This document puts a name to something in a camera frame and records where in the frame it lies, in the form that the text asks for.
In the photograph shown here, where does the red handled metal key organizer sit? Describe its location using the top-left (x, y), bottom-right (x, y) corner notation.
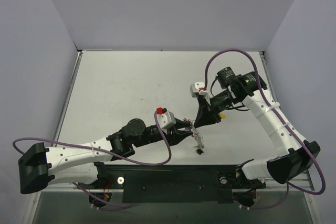
top-left (183, 119), bottom-right (205, 151)

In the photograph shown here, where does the black key tag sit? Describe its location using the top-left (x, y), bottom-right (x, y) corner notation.
top-left (196, 148), bottom-right (204, 155)

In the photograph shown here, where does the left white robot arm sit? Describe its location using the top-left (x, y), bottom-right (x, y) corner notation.
top-left (18, 116), bottom-right (192, 194)

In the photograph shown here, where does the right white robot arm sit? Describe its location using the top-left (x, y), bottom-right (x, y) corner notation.
top-left (190, 67), bottom-right (320, 187)

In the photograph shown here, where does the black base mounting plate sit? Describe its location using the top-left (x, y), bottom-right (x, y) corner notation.
top-left (76, 165), bottom-right (266, 205)

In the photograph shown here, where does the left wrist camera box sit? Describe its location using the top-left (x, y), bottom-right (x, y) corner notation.
top-left (154, 108), bottom-right (176, 130)

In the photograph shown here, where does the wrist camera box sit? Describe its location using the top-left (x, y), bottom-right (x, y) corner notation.
top-left (154, 108), bottom-right (176, 130)
top-left (190, 82), bottom-right (210, 104)

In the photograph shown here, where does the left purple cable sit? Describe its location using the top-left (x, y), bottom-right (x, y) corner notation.
top-left (13, 112), bottom-right (173, 211)

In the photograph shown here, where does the purple cable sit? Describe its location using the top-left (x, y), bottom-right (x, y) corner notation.
top-left (204, 48), bottom-right (326, 211)
top-left (13, 112), bottom-right (173, 211)

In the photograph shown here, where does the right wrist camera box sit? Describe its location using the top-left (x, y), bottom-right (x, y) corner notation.
top-left (190, 82), bottom-right (210, 104)

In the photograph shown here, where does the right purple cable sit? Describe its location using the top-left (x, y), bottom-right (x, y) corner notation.
top-left (204, 48), bottom-right (326, 211)

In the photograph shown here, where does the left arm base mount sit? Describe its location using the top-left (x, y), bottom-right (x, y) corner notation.
top-left (72, 175), bottom-right (129, 211)

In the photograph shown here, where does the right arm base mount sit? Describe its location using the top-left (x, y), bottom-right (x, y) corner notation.
top-left (217, 167), bottom-right (266, 208)

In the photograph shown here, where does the aluminium rail frame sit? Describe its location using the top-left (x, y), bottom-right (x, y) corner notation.
top-left (31, 50), bottom-right (315, 193)

